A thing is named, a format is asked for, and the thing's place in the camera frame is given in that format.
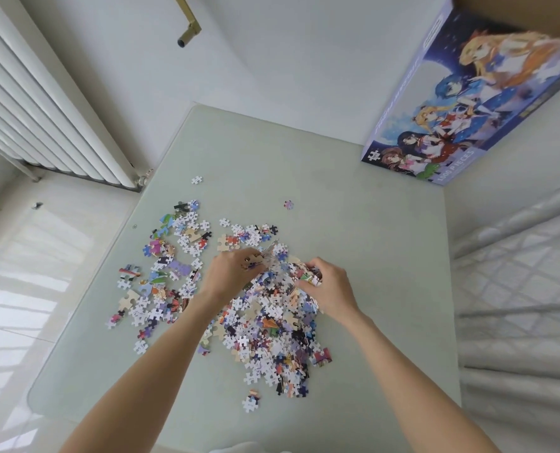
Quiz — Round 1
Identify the pile of puzzle pieces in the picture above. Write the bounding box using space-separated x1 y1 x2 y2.
105 176 333 415

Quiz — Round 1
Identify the person's left hand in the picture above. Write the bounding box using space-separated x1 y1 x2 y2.
198 247 265 311

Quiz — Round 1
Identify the person's right hand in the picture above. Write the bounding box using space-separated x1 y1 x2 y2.
294 257 362 325

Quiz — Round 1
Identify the grey patterned curtain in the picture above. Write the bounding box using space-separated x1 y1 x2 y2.
449 179 560 453

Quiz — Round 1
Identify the person's right forearm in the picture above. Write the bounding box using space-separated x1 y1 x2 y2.
342 310 500 453

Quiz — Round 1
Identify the brass wall fixture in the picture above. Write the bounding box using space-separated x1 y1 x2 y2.
172 0 203 48

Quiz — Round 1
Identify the person's left forearm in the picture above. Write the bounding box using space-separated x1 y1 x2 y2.
60 296 217 453

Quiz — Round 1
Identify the white radiator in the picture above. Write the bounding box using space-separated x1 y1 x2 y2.
0 0 154 193

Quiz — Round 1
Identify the cartoon print puzzle box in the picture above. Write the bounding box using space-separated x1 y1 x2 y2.
360 0 560 187

